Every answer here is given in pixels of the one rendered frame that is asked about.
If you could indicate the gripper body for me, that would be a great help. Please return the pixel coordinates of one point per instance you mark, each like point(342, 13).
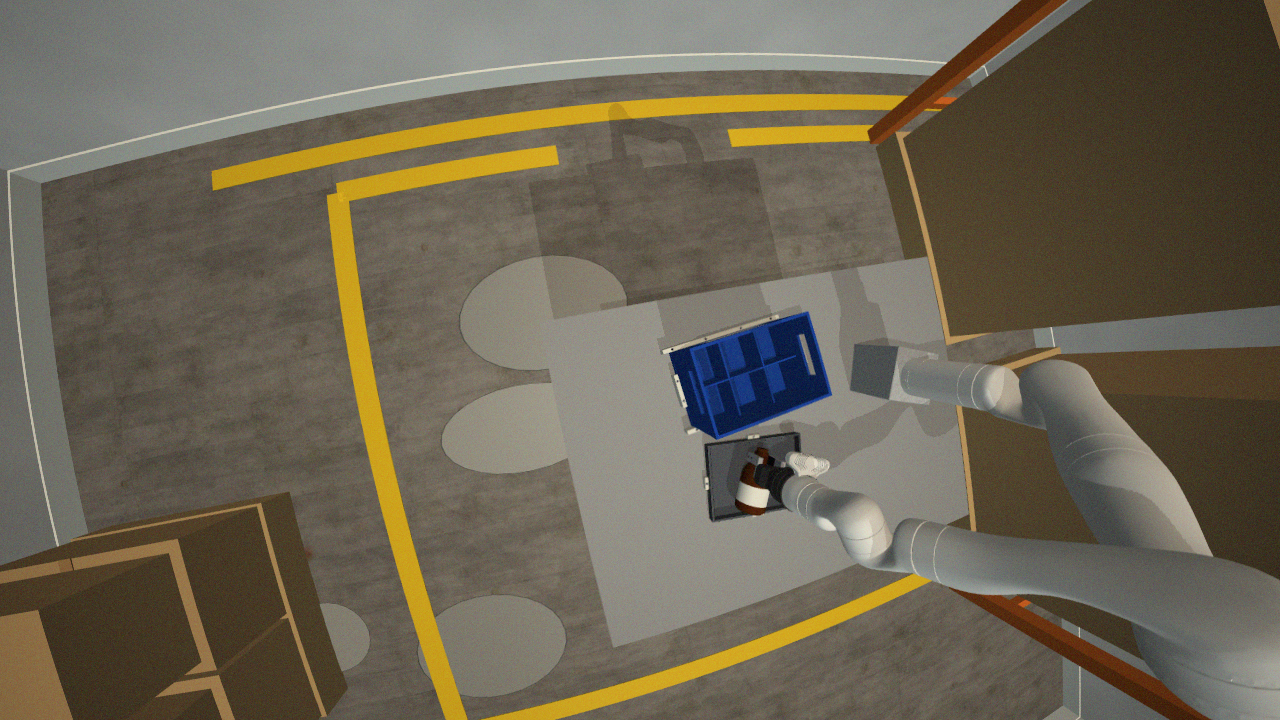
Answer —
point(785, 485)

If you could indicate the blue divided crate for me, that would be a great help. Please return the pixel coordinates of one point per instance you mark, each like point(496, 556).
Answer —
point(722, 361)

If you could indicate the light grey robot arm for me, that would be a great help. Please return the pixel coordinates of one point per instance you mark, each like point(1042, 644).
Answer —
point(1207, 627)

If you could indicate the brown glass bottle with white label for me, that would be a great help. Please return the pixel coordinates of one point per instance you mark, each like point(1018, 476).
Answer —
point(751, 498)

